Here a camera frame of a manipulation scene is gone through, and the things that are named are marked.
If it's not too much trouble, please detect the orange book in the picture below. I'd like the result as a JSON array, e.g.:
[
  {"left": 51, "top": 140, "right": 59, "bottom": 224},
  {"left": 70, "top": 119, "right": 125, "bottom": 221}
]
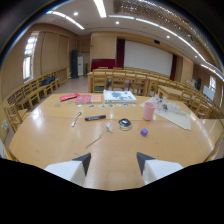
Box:
[{"left": 89, "top": 93, "right": 103, "bottom": 104}]

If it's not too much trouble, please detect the window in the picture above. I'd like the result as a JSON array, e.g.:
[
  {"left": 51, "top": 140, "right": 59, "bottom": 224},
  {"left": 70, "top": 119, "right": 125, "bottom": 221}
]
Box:
[{"left": 22, "top": 31, "right": 40, "bottom": 83}]

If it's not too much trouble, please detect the beige paper sheet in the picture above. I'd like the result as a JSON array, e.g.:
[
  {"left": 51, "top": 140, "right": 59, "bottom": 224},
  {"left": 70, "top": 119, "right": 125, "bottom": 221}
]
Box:
[{"left": 139, "top": 98, "right": 193, "bottom": 131}]

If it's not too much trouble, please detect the metal spoon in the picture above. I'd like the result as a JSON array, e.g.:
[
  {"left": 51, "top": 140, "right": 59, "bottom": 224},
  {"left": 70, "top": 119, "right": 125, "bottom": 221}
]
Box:
[{"left": 70, "top": 111, "right": 83, "bottom": 128}]

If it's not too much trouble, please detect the black marker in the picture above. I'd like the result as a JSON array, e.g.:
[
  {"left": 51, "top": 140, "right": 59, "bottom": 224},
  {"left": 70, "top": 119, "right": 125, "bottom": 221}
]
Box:
[{"left": 84, "top": 114, "right": 107, "bottom": 122}]

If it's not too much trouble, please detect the white projection screen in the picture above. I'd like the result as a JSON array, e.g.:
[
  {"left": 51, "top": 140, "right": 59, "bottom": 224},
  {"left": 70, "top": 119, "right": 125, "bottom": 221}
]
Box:
[{"left": 123, "top": 40, "right": 174, "bottom": 77}]

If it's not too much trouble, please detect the pink plastic cup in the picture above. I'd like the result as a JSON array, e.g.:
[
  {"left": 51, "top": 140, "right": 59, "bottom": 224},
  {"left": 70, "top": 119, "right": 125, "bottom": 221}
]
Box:
[{"left": 142, "top": 101, "right": 157, "bottom": 122}]

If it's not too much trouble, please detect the wooden side desk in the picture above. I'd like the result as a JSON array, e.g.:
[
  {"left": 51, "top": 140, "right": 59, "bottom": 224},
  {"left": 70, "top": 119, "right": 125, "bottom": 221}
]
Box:
[{"left": 156, "top": 84, "right": 194, "bottom": 104}]

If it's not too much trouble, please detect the white crumpled wrapper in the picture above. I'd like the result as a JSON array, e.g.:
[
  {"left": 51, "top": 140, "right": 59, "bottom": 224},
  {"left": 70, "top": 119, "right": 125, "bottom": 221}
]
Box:
[{"left": 105, "top": 121, "right": 114, "bottom": 133}]

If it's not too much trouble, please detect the white printed box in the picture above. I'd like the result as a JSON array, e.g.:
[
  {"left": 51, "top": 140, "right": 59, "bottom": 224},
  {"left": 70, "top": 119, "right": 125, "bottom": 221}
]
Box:
[{"left": 102, "top": 89, "right": 138, "bottom": 104}]

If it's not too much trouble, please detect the red book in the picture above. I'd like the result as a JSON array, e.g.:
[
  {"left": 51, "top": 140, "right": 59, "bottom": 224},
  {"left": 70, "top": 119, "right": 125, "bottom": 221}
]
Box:
[{"left": 74, "top": 94, "right": 93, "bottom": 105}]

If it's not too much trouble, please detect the clear plastic packaging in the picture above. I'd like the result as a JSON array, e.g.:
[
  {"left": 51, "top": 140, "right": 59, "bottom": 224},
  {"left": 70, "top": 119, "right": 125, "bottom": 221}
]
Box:
[{"left": 149, "top": 95, "right": 183, "bottom": 116}]

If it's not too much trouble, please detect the red flat packet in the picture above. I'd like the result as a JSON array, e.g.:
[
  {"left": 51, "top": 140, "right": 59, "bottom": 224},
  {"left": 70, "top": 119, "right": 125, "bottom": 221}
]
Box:
[{"left": 59, "top": 92, "right": 81, "bottom": 103}]

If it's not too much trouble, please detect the thin wooden stick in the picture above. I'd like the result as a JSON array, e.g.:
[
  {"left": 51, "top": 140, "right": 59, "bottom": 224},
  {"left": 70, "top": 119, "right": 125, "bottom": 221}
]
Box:
[{"left": 84, "top": 134, "right": 104, "bottom": 150}]

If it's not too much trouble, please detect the black bag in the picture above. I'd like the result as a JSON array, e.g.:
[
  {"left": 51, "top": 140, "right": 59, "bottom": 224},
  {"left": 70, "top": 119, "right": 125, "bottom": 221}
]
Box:
[{"left": 40, "top": 75, "right": 58, "bottom": 87}]

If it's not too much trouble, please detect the wooden chair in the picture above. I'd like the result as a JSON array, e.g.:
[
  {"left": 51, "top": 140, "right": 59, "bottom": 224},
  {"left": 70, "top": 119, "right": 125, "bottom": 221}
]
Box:
[
  {"left": 110, "top": 69, "right": 127, "bottom": 92},
  {"left": 3, "top": 103, "right": 30, "bottom": 133},
  {"left": 129, "top": 72, "right": 148, "bottom": 97},
  {"left": 92, "top": 70, "right": 109, "bottom": 93}
]

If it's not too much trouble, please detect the red cloth podium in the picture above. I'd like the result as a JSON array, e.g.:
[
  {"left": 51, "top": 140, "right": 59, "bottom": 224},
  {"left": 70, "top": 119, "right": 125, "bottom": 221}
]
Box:
[{"left": 90, "top": 58, "right": 117, "bottom": 72}]

